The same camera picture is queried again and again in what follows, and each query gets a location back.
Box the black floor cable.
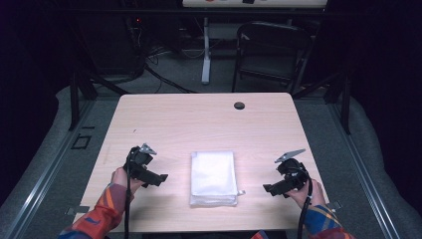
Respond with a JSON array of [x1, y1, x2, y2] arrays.
[[143, 64, 199, 95]]

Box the person's right hand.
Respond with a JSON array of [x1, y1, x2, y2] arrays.
[[286, 178, 328, 210]]

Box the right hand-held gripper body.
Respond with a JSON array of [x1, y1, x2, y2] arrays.
[[274, 147, 312, 192]]

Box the person's plaid clothing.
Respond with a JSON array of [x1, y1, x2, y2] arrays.
[[250, 229, 271, 239]]

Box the right hand-held gripper black cable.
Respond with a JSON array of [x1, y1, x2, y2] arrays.
[[297, 177, 315, 239]]

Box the grey metal floor rail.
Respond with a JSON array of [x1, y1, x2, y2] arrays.
[[0, 99, 98, 239], [325, 99, 403, 239]]

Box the white cloth bag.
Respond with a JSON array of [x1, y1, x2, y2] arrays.
[[189, 150, 247, 207]]

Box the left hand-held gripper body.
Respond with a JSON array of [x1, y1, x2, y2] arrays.
[[123, 142, 158, 182]]

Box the black folding chair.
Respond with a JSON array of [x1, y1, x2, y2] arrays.
[[231, 21, 315, 96]]

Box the black metal stand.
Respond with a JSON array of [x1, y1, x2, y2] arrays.
[[67, 71, 131, 132], [291, 71, 353, 135]]

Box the hand-held gripper black cable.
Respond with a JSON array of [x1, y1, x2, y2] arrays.
[[297, 177, 315, 239], [122, 145, 139, 239]]

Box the white table leg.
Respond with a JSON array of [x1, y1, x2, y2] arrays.
[[200, 16, 213, 86]]

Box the left hand-held gripper black cable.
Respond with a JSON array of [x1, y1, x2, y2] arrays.
[[122, 145, 139, 239]]

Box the person's left hand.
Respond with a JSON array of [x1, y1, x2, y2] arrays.
[[110, 166, 145, 201]]

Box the grey metal table bracket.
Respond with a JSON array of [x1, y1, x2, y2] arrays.
[[65, 205, 91, 216], [326, 200, 343, 213]]

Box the black computer tower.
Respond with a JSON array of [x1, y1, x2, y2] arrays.
[[79, 13, 144, 76]]

